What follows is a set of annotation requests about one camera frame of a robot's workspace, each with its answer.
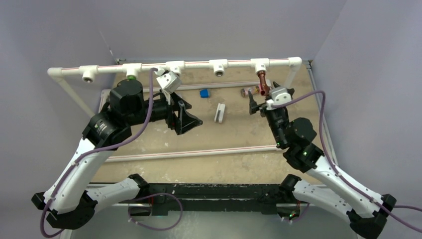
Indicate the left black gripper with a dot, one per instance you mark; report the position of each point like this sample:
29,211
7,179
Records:
185,120

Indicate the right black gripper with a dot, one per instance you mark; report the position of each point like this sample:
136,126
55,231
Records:
253,108

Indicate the brown faucet with blue cap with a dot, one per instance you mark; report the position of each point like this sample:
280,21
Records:
264,87

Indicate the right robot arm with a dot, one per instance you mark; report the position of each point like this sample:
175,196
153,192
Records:
365,210

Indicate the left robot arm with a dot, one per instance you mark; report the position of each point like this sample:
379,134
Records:
69,204

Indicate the pink capped clip jar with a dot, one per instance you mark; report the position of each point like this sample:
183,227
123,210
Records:
245,92

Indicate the blue paperclip box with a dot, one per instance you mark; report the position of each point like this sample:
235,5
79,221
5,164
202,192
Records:
205,93

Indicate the white staple box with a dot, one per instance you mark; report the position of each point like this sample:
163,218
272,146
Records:
219,113

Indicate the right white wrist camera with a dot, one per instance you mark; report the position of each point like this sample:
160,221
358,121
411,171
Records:
279,97

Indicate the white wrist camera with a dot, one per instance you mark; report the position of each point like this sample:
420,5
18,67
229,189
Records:
279,97
168,81

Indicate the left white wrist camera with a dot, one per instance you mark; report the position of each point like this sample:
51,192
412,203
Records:
168,81

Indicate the white PVC pipe frame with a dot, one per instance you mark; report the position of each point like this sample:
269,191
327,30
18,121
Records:
89,72

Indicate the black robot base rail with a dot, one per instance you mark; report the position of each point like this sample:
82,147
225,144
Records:
267,199

